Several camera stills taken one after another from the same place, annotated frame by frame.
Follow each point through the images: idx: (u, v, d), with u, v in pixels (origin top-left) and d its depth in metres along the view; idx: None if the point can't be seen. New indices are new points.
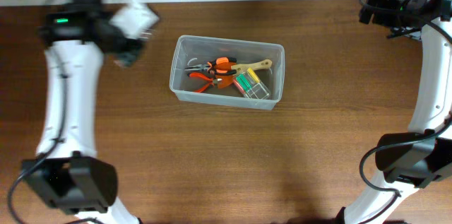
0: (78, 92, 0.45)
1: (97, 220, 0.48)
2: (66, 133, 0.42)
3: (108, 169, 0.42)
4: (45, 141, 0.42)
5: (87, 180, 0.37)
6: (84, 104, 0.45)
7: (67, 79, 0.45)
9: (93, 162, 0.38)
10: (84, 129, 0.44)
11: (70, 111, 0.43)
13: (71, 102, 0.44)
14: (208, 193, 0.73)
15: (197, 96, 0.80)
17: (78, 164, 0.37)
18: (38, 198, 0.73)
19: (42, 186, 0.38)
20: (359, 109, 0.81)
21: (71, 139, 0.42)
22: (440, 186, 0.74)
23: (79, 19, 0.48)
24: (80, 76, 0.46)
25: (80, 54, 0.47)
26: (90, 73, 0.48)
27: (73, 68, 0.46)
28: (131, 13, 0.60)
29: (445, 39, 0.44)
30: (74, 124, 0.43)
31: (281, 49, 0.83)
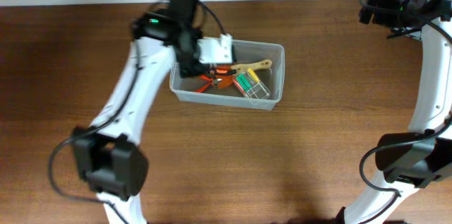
0: (144, 83, 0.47)
1: (114, 205, 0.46)
2: (122, 116, 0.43)
3: (142, 162, 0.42)
4: (102, 116, 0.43)
5: (125, 163, 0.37)
6: (145, 97, 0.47)
7: (140, 70, 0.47)
9: (135, 148, 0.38)
10: (138, 119, 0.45)
11: (133, 100, 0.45)
13: (135, 90, 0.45)
14: (208, 193, 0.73)
15: (197, 96, 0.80)
17: (123, 146, 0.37)
18: (37, 198, 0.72)
19: (83, 153, 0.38)
20: (360, 109, 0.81)
21: (124, 123, 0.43)
22: (441, 186, 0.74)
23: (167, 25, 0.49)
24: (152, 71, 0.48)
25: (158, 51, 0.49)
26: (160, 71, 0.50)
27: (147, 63, 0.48)
28: (214, 45, 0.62)
29: (445, 39, 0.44)
30: (131, 111, 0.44)
31: (281, 48, 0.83)
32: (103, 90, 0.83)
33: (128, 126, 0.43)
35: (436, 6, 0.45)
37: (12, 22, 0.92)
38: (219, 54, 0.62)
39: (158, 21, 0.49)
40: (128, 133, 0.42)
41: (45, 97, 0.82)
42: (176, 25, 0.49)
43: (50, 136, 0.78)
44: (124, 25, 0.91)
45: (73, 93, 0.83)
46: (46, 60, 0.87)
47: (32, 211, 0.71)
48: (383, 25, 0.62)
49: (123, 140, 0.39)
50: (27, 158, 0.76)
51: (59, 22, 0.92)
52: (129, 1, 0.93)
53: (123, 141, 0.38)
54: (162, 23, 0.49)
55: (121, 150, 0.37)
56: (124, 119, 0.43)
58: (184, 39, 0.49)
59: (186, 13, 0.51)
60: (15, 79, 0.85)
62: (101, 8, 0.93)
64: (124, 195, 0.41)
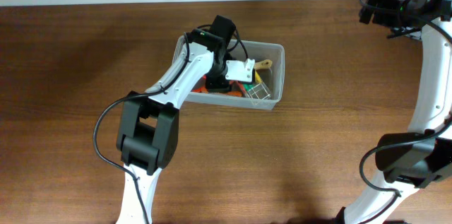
0: (188, 72, 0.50)
1: (136, 181, 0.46)
2: (170, 90, 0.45)
3: (176, 138, 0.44)
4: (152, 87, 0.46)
5: (168, 126, 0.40)
6: (188, 85, 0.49)
7: (188, 61, 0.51)
9: (178, 116, 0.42)
10: (181, 99, 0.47)
11: (181, 83, 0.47)
13: (181, 75, 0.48)
14: (208, 193, 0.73)
15: (197, 96, 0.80)
17: (171, 112, 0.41)
18: (37, 198, 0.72)
19: (131, 113, 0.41)
20: (360, 109, 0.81)
21: (171, 96, 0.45)
22: (441, 186, 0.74)
23: (212, 42, 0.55)
24: (196, 64, 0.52)
25: (204, 50, 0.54)
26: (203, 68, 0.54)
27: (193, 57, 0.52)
28: (239, 66, 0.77)
29: (445, 39, 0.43)
30: (178, 89, 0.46)
31: (281, 48, 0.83)
32: (103, 90, 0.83)
33: (174, 100, 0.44)
35: (436, 6, 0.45)
37: (12, 22, 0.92)
38: (240, 75, 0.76)
39: (205, 37, 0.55)
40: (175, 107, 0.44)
41: (45, 97, 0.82)
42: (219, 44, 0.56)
43: (51, 136, 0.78)
44: (124, 25, 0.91)
45: (73, 93, 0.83)
46: (47, 59, 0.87)
47: (32, 211, 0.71)
48: (383, 25, 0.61)
49: (169, 107, 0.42)
50: (28, 158, 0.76)
51: (59, 22, 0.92)
52: (129, 1, 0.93)
53: (169, 108, 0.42)
54: (207, 38, 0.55)
55: (167, 115, 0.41)
56: (171, 97, 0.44)
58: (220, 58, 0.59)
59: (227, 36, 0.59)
60: (15, 79, 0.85)
62: (101, 8, 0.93)
64: (155, 165, 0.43)
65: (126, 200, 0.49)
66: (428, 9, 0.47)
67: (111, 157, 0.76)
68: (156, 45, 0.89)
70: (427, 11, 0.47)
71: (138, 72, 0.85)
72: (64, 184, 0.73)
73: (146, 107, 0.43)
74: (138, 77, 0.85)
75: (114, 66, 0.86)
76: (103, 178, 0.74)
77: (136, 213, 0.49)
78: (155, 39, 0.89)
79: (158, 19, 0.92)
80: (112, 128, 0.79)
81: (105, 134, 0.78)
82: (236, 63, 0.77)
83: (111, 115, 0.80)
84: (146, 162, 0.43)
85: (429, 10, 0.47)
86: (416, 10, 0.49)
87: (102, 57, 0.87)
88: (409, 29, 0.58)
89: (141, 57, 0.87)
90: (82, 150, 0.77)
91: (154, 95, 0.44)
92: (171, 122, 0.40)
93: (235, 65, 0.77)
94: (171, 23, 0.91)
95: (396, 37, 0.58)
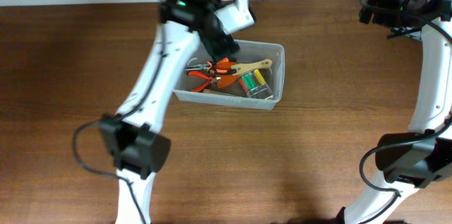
0: (167, 72, 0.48)
1: (131, 186, 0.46)
2: (145, 104, 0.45)
3: (164, 148, 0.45)
4: (127, 104, 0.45)
5: (149, 149, 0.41)
6: (167, 86, 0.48)
7: (164, 57, 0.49)
9: (157, 138, 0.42)
10: (161, 110, 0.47)
11: (158, 90, 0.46)
13: (159, 80, 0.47)
14: (208, 193, 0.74)
15: (197, 96, 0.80)
17: (148, 135, 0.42)
18: (37, 198, 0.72)
19: (109, 138, 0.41)
20: (360, 109, 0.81)
21: (147, 112, 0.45)
22: (440, 186, 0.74)
23: (196, 10, 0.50)
24: (175, 58, 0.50)
25: (183, 36, 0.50)
26: (186, 53, 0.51)
27: (171, 49, 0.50)
28: (232, 13, 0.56)
29: (445, 39, 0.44)
30: (154, 100, 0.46)
31: (281, 49, 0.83)
32: (103, 90, 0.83)
33: (151, 116, 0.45)
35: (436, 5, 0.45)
37: (12, 22, 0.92)
38: (243, 19, 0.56)
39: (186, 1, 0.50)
40: (152, 124, 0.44)
41: (46, 97, 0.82)
42: (205, 6, 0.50)
43: (51, 136, 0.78)
44: (123, 24, 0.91)
45: (73, 93, 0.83)
46: (46, 59, 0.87)
47: (32, 212, 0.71)
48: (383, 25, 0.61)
49: (147, 131, 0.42)
50: (28, 158, 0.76)
51: (59, 22, 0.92)
52: (129, 1, 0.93)
53: (146, 131, 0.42)
54: (191, 6, 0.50)
55: (146, 139, 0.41)
56: (147, 112, 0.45)
58: (210, 20, 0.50)
59: None
60: (15, 79, 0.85)
62: (101, 8, 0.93)
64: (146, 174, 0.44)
65: (121, 207, 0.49)
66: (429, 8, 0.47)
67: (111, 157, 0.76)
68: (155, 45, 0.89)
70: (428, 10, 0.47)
71: (138, 72, 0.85)
72: (64, 184, 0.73)
73: (123, 128, 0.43)
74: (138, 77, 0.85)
75: (114, 66, 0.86)
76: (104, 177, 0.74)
77: (134, 217, 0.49)
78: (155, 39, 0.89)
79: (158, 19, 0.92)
80: None
81: None
82: (228, 8, 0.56)
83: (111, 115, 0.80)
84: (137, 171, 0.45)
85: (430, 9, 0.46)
86: (416, 10, 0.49)
87: (102, 57, 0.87)
88: (409, 30, 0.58)
89: (141, 57, 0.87)
90: (82, 150, 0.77)
91: (129, 116, 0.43)
92: (151, 145, 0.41)
93: (227, 14, 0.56)
94: None
95: (396, 37, 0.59)
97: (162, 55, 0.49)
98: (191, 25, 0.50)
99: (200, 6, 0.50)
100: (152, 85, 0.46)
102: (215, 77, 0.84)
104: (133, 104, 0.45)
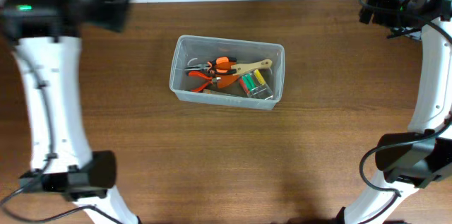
0: (58, 100, 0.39)
1: (96, 207, 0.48)
2: (56, 148, 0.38)
3: (110, 167, 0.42)
4: (38, 159, 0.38)
5: (91, 186, 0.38)
6: (71, 113, 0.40)
7: (44, 85, 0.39)
9: (89, 173, 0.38)
10: (80, 140, 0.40)
11: (39, 128, 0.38)
13: (58, 116, 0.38)
14: (209, 193, 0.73)
15: (197, 97, 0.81)
17: (79, 177, 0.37)
18: (39, 198, 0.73)
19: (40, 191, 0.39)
20: (360, 109, 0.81)
21: (63, 154, 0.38)
22: (441, 186, 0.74)
23: (42, 5, 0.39)
24: (57, 79, 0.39)
25: (47, 50, 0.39)
26: (68, 63, 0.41)
27: (49, 73, 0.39)
28: None
29: (445, 39, 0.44)
30: (66, 138, 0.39)
31: (281, 48, 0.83)
32: (103, 90, 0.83)
33: (70, 157, 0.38)
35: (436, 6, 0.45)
37: None
38: None
39: None
40: (75, 162, 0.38)
41: None
42: None
43: None
44: None
45: None
46: None
47: (33, 212, 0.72)
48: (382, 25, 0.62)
49: (75, 172, 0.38)
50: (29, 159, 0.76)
51: None
52: None
53: (76, 172, 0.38)
54: (30, 2, 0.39)
55: (79, 179, 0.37)
56: (64, 155, 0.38)
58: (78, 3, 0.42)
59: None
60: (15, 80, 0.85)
62: None
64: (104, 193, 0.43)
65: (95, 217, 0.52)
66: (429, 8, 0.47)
67: None
68: (155, 45, 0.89)
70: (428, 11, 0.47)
71: (138, 73, 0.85)
72: None
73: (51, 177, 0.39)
74: (138, 77, 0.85)
75: (113, 66, 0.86)
76: None
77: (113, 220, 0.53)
78: (155, 39, 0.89)
79: (157, 19, 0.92)
80: (112, 128, 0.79)
81: (105, 134, 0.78)
82: None
83: (110, 115, 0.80)
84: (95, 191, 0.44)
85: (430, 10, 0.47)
86: (415, 10, 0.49)
87: (101, 57, 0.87)
88: (409, 29, 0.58)
89: (141, 57, 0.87)
90: None
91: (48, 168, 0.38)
92: (90, 185, 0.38)
93: None
94: (171, 23, 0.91)
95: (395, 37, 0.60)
97: (41, 86, 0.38)
98: (57, 20, 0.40)
99: None
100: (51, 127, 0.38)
102: (215, 77, 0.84)
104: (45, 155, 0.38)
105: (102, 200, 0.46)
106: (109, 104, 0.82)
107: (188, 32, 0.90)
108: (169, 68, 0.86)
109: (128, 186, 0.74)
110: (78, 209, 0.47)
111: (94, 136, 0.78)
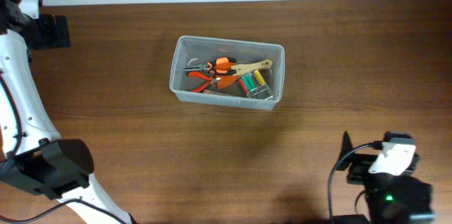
0: (15, 85, 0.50)
1: (82, 200, 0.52)
2: (25, 126, 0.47)
3: (82, 151, 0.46)
4: (7, 140, 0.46)
5: (65, 159, 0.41)
6: (29, 95, 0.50)
7: (2, 73, 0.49)
9: (61, 144, 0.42)
10: (43, 116, 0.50)
11: (4, 114, 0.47)
13: (21, 97, 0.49)
14: (208, 193, 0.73)
15: (197, 97, 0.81)
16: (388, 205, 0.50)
17: (51, 148, 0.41)
18: (39, 198, 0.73)
19: (18, 179, 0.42)
20: (359, 109, 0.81)
21: (32, 129, 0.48)
22: (441, 186, 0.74)
23: None
24: (13, 68, 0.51)
25: None
26: (19, 55, 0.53)
27: (4, 62, 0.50)
28: None
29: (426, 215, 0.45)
30: (30, 116, 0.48)
31: (281, 49, 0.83)
32: (103, 90, 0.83)
33: (38, 131, 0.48)
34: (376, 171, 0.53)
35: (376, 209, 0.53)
37: None
38: None
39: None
40: (44, 135, 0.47)
41: (46, 99, 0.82)
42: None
43: None
44: (123, 25, 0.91)
45: (73, 95, 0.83)
46: (46, 61, 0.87)
47: (32, 211, 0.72)
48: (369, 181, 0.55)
49: (45, 148, 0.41)
50: None
51: None
52: (128, 1, 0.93)
53: (46, 145, 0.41)
54: None
55: (49, 151, 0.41)
56: (32, 129, 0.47)
58: None
59: None
60: None
62: (101, 8, 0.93)
64: (83, 179, 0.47)
65: (81, 211, 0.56)
66: (406, 204, 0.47)
67: (111, 157, 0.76)
68: (155, 45, 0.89)
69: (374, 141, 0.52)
70: (368, 196, 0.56)
71: (138, 73, 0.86)
72: None
73: (28, 165, 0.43)
74: (138, 78, 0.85)
75: (113, 66, 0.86)
76: (103, 177, 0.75)
77: (100, 214, 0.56)
78: (155, 39, 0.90)
79: (157, 20, 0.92)
80: (112, 128, 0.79)
81: (104, 134, 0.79)
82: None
83: (110, 116, 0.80)
84: (76, 181, 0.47)
85: (371, 189, 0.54)
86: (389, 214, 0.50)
87: (101, 57, 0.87)
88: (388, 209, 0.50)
89: (141, 58, 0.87)
90: None
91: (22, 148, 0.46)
92: (63, 154, 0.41)
93: None
94: (171, 24, 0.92)
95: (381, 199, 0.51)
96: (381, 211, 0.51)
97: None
98: None
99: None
100: (14, 106, 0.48)
102: (215, 77, 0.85)
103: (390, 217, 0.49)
104: (13, 134, 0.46)
105: (84, 191, 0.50)
106: (109, 104, 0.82)
107: (188, 32, 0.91)
108: (169, 68, 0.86)
109: (128, 187, 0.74)
110: (63, 204, 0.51)
111: (93, 136, 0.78)
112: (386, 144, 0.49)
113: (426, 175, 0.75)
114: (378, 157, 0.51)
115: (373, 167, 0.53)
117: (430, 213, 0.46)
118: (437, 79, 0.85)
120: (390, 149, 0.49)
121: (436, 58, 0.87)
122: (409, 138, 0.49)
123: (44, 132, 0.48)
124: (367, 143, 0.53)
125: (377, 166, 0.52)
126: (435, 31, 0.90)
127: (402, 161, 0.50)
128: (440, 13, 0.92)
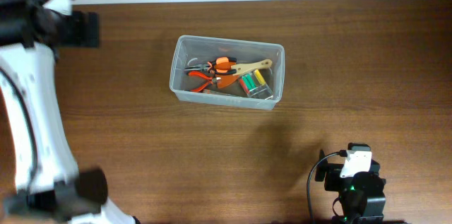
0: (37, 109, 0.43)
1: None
2: (42, 162, 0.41)
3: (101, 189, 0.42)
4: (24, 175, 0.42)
5: (80, 201, 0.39)
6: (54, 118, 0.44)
7: (24, 96, 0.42)
9: (78, 184, 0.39)
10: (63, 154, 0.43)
11: (20, 145, 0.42)
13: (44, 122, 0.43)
14: (209, 193, 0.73)
15: (197, 97, 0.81)
16: (354, 201, 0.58)
17: (64, 190, 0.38)
18: None
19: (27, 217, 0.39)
20: (359, 109, 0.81)
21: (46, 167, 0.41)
22: (441, 186, 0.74)
23: None
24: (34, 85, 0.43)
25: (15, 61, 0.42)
26: (49, 66, 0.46)
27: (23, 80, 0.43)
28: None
29: (382, 198, 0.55)
30: (47, 147, 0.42)
31: (281, 48, 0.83)
32: (103, 90, 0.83)
33: (53, 167, 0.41)
34: (343, 174, 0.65)
35: (347, 203, 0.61)
37: None
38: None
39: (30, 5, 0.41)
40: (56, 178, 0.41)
41: None
42: (25, 5, 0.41)
43: None
44: (124, 24, 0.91)
45: (73, 94, 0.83)
46: None
47: None
48: (340, 186, 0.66)
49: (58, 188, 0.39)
50: None
51: None
52: (128, 1, 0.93)
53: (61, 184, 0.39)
54: None
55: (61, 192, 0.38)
56: (47, 166, 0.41)
58: None
59: None
60: None
62: (101, 8, 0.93)
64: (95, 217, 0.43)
65: None
66: (364, 191, 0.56)
67: (111, 157, 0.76)
68: (155, 45, 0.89)
69: (341, 150, 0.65)
70: (340, 198, 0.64)
71: (138, 73, 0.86)
72: None
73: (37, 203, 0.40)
74: (138, 77, 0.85)
75: (113, 66, 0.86)
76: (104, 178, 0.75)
77: None
78: (155, 39, 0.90)
79: (157, 19, 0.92)
80: (112, 128, 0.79)
81: (105, 134, 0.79)
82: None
83: (110, 116, 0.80)
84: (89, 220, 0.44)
85: (342, 190, 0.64)
86: (354, 206, 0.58)
87: (101, 57, 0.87)
88: (354, 204, 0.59)
89: (141, 58, 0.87)
90: (82, 150, 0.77)
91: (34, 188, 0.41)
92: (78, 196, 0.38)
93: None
94: (171, 23, 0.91)
95: (347, 197, 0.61)
96: (348, 209, 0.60)
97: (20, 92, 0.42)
98: None
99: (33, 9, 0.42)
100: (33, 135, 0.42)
102: (215, 77, 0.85)
103: (357, 210, 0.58)
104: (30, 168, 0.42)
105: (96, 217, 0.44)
106: (109, 104, 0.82)
107: (188, 32, 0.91)
108: (169, 68, 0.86)
109: (129, 186, 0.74)
110: None
111: (94, 136, 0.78)
112: (350, 151, 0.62)
113: (425, 174, 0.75)
114: (345, 161, 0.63)
115: (342, 172, 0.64)
117: (383, 196, 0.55)
118: (437, 79, 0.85)
120: (352, 155, 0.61)
121: (436, 59, 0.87)
122: (364, 146, 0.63)
123: (42, 155, 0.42)
124: (335, 152, 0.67)
125: (345, 170, 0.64)
126: (436, 32, 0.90)
127: (364, 164, 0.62)
128: (440, 13, 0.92)
